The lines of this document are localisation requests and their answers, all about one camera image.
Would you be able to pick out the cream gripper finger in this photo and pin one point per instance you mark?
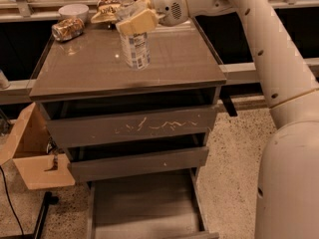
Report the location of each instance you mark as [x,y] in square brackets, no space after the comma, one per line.
[141,5]
[142,22]

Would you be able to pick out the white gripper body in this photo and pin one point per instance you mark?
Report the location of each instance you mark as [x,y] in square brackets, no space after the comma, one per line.
[168,4]

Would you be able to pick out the clear plastic water bottle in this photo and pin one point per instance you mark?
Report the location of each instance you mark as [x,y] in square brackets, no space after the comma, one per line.
[135,46]

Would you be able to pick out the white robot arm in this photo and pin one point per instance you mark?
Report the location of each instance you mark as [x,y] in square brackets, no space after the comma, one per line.
[288,182]

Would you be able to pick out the grey drawer cabinet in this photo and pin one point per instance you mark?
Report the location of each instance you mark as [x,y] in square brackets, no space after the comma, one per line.
[88,77]

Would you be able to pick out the grey top drawer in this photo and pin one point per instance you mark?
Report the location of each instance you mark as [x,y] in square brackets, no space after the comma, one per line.
[132,126]

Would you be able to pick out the grey drawer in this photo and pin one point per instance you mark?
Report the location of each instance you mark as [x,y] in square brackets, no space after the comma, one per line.
[163,205]
[129,165]
[132,126]

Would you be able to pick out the grey middle drawer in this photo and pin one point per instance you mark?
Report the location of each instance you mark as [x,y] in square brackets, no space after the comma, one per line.
[129,165]

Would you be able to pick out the grey bottom drawer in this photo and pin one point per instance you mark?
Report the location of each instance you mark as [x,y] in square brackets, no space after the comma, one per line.
[163,205]

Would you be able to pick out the crumpled chip bag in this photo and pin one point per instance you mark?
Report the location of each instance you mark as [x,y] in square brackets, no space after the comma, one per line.
[113,11]

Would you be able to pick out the white bowl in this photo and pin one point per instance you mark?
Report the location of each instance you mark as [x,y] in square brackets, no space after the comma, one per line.
[80,11]

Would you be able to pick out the grey metal railing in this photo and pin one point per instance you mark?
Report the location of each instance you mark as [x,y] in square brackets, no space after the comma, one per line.
[236,74]

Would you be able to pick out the open cardboard box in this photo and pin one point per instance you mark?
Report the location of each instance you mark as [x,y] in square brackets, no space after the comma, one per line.
[26,146]

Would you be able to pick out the black stand leg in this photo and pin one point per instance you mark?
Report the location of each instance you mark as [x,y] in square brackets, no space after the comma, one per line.
[49,199]

